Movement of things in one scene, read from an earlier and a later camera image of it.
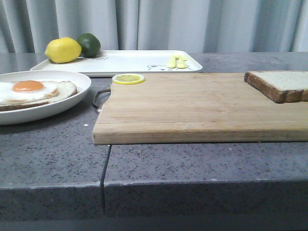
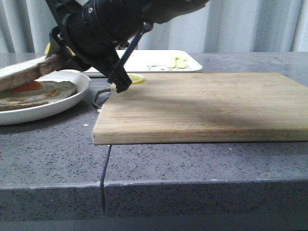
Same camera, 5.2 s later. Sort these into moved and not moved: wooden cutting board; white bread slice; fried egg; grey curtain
Moved: white bread slice
Not moved: grey curtain; fried egg; wooden cutting board
